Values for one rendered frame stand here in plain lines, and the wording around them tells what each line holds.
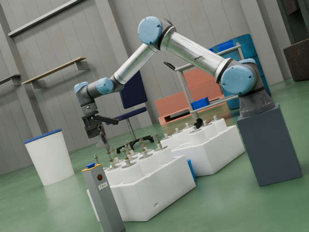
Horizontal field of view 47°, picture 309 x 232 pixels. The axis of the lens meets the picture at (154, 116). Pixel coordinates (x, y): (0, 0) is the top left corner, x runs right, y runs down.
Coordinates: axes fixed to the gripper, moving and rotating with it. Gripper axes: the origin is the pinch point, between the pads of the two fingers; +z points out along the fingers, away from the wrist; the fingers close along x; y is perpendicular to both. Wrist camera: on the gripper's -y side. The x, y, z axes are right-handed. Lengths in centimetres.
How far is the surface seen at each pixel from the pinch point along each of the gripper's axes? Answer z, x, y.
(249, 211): 35, 51, -46
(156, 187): 23.8, 11.2, -15.6
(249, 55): -30, -308, -192
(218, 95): 16, -500, -176
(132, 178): 15.6, 13.3, -6.9
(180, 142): 16, -49, -39
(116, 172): 11.5, 4.6, 0.1
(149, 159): 11.2, 5.1, -17.2
